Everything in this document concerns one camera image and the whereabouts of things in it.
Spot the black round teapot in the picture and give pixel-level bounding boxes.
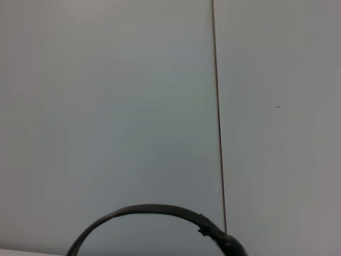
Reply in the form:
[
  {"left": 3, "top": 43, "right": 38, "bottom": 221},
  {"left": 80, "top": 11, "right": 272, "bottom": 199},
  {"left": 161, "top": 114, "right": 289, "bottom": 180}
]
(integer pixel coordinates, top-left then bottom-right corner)
[{"left": 65, "top": 204, "right": 248, "bottom": 256}]

